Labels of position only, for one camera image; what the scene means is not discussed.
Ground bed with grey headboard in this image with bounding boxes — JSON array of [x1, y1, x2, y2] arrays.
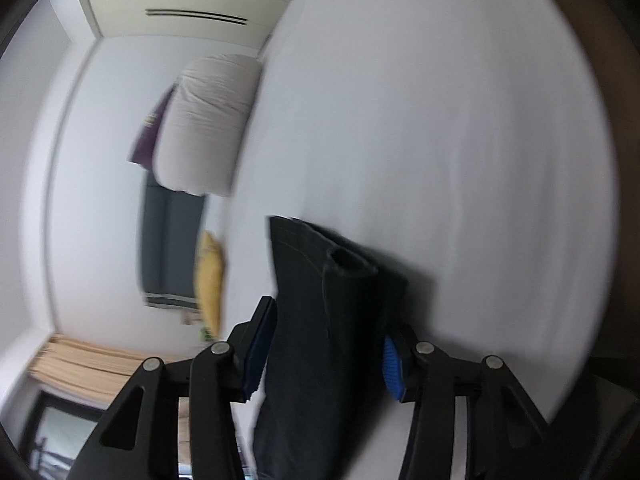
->
[[137, 0, 621, 480]]

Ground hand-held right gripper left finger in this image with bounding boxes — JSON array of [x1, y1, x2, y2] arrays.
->
[[70, 296, 278, 480]]

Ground glass sliding door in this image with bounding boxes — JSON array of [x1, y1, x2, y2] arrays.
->
[[17, 390, 106, 480]]

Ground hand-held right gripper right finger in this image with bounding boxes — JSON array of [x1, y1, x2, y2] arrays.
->
[[382, 322, 553, 480]]

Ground yellow pillow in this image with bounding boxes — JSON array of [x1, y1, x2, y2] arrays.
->
[[194, 230, 226, 338]]

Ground rolled white duvet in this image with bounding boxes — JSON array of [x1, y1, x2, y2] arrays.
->
[[151, 54, 265, 197]]

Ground black denim pants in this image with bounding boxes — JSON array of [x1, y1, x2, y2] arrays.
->
[[252, 215, 436, 480]]

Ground beige curtain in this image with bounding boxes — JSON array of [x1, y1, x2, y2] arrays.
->
[[27, 332, 201, 411]]

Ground purple pillow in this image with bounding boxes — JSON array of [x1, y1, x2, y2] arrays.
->
[[127, 85, 176, 168]]

